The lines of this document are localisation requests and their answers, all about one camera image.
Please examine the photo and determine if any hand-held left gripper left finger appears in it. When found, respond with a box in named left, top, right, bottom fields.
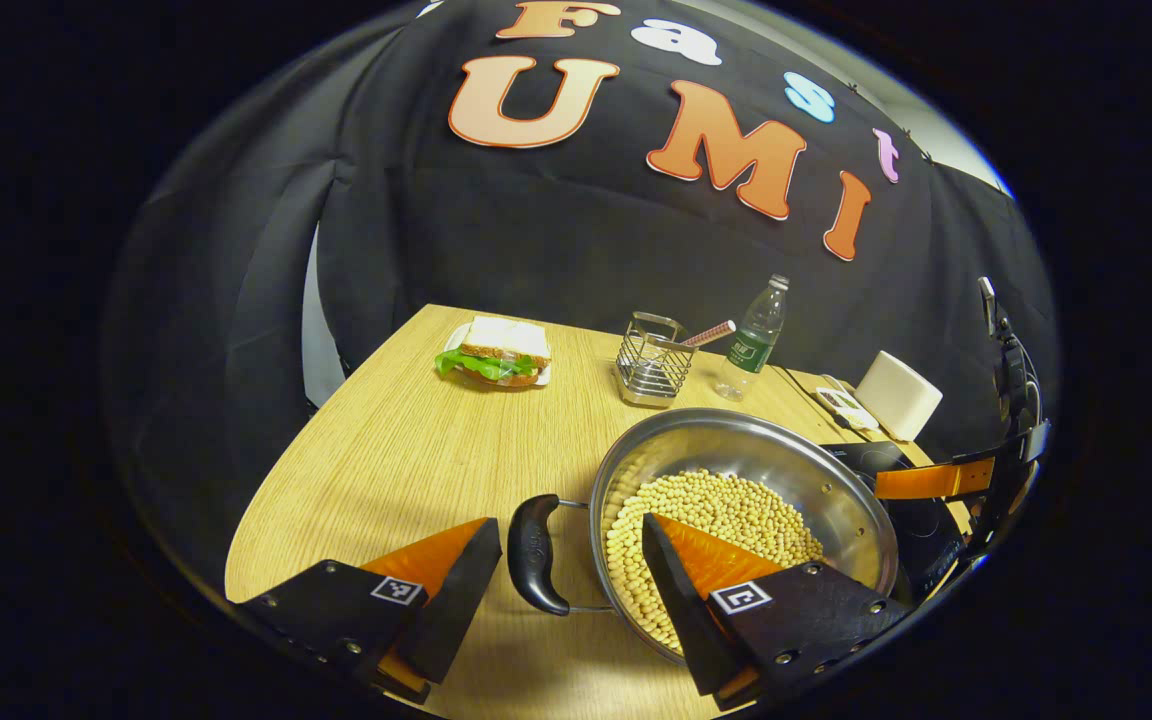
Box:
left=234, top=517, right=503, bottom=704

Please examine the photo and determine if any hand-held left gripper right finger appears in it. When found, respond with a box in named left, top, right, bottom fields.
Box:
left=641, top=513, right=909, bottom=713

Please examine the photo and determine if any steel pot with black handle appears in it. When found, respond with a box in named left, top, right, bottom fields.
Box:
left=506, top=407, right=902, bottom=666

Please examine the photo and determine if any white toaster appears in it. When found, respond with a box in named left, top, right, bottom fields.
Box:
left=854, top=350, right=944, bottom=443

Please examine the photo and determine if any white divided bean dish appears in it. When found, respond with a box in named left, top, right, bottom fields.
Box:
left=814, top=385, right=880, bottom=433

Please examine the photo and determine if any heap of soybeans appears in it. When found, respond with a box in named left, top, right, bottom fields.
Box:
left=604, top=468, right=825, bottom=656

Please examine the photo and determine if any clear plastic water bottle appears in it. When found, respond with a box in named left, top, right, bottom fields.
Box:
left=714, top=275, right=791, bottom=403

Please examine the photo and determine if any lettuce sandwich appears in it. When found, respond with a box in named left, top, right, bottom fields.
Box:
left=434, top=316, right=553, bottom=389

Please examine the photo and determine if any black power cable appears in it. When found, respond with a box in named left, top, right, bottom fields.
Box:
left=771, top=365, right=837, bottom=406

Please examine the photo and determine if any metal wire basket holder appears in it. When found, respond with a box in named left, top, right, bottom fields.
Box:
left=616, top=311, right=699, bottom=407

